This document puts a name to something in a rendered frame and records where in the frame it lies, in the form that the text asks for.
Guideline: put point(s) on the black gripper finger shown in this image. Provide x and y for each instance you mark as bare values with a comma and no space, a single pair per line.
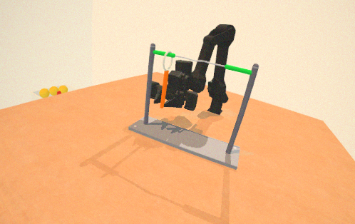
158,93
176,100

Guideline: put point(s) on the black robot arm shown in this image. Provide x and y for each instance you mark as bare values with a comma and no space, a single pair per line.
222,36

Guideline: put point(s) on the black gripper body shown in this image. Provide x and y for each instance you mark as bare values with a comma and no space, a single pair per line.
190,100

